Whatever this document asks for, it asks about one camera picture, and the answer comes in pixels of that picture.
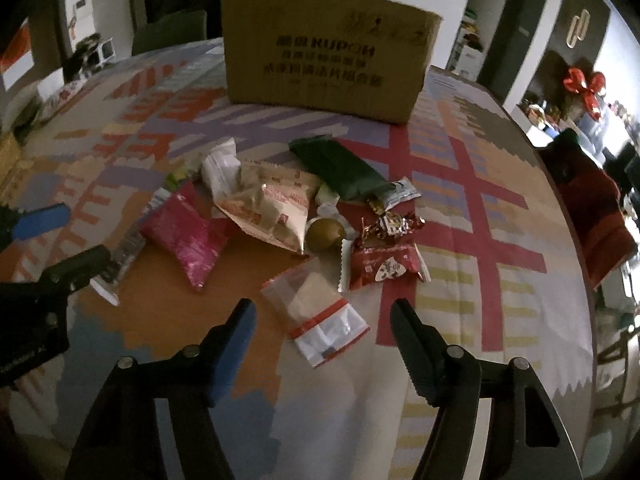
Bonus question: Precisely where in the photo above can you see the pink snack packet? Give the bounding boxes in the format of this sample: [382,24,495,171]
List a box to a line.
[140,181,233,290]

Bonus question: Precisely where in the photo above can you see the beige biscuit packet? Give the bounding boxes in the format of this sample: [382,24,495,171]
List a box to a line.
[215,162,321,254]

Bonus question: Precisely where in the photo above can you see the red foil candy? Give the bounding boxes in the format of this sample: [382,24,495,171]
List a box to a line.
[358,211,426,245]

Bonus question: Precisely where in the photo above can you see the dark green snack packet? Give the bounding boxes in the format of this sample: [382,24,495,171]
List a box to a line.
[288,136,394,202]

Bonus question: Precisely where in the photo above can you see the silver black snack stick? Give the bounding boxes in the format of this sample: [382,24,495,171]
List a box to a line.
[90,188,171,307]

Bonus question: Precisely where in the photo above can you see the small light green packet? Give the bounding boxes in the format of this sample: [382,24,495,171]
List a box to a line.
[163,165,200,193]

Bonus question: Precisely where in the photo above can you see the red paper door poster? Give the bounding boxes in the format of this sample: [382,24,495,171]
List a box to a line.
[1,18,35,91]

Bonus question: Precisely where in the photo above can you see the white wrapped snack packet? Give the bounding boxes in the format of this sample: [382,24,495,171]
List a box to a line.
[201,138,241,202]

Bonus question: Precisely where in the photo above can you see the red heart snack packet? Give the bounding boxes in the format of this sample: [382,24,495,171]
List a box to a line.
[337,240,431,292]

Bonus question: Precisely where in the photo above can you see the clear red-striped zip bag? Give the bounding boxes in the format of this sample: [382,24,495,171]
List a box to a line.
[260,258,370,368]

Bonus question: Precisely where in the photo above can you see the dark dining chair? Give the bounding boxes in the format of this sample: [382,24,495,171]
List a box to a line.
[131,10,207,56]

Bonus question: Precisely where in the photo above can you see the red jacket on chair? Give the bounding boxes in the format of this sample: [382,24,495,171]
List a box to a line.
[538,128,638,287]

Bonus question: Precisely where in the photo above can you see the round golden brown snack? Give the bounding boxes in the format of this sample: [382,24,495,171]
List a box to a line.
[305,217,346,254]

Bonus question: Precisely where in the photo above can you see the colourful patchwork tablecloth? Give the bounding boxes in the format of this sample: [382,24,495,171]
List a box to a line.
[1,40,594,479]

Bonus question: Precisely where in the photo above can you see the pale green wrapped candy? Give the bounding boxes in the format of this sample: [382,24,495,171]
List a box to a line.
[314,182,341,208]

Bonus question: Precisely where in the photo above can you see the silver gold-ended snack stick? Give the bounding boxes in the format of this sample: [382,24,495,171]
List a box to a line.
[366,177,421,214]

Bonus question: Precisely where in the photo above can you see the brown cardboard box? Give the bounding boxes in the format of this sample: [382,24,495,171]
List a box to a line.
[221,0,442,124]

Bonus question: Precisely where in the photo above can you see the red balloon bow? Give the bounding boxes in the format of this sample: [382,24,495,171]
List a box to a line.
[563,67,606,122]

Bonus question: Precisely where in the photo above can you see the dark interior door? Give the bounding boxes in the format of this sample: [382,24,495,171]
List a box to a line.
[477,0,547,104]

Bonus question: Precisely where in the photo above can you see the white storage drawers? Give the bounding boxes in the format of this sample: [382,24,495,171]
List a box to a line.
[446,8,484,81]

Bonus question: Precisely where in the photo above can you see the gold clip wall ornament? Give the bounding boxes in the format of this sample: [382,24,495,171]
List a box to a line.
[565,9,591,49]

